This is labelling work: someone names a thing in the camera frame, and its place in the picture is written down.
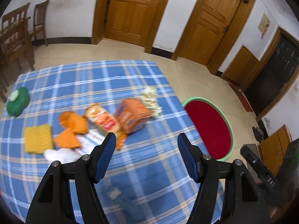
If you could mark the white blue medicine box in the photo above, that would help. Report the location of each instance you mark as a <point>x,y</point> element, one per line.
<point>89,141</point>

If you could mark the orange cardboard box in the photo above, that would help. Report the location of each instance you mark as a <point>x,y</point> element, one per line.
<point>131,115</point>

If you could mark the wooden side cabinet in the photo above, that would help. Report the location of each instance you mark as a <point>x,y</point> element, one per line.
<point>274,148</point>

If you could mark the near wooden chair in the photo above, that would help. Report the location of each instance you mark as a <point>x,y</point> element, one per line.
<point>15,43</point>

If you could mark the right wooden door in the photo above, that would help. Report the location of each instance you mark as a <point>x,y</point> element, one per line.
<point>209,22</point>

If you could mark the wooden chair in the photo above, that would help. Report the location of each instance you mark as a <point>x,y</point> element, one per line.
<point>39,21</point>
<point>15,43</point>

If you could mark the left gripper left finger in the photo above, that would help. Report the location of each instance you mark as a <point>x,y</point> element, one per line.
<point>52,200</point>

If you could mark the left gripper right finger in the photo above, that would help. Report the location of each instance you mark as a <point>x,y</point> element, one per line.
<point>243,200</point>

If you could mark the red door mat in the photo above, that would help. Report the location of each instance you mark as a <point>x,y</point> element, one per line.
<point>241,98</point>

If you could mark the white tissue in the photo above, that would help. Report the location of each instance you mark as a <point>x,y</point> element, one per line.
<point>64,155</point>

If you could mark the green flower-shaped container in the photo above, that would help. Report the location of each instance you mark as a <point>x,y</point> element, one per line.
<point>18,101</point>

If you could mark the left wooden door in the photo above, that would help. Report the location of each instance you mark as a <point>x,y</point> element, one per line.
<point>130,21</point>

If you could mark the far wooden chair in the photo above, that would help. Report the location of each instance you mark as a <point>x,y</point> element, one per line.
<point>39,21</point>

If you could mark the small wooden cabinet door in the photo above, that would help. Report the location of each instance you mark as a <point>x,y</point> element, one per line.
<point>241,67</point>

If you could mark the wall electrical panel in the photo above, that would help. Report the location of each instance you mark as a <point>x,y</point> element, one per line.
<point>264,24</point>

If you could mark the yellow sponge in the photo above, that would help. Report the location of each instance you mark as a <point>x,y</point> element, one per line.
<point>38,139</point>

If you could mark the orange wrapper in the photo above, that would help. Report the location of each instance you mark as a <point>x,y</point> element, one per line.
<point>73,124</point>

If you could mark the orange snack bag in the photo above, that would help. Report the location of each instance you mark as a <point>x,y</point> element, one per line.
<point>106,123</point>

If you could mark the blue plaid tablecloth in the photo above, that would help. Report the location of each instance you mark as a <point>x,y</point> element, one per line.
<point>146,180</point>

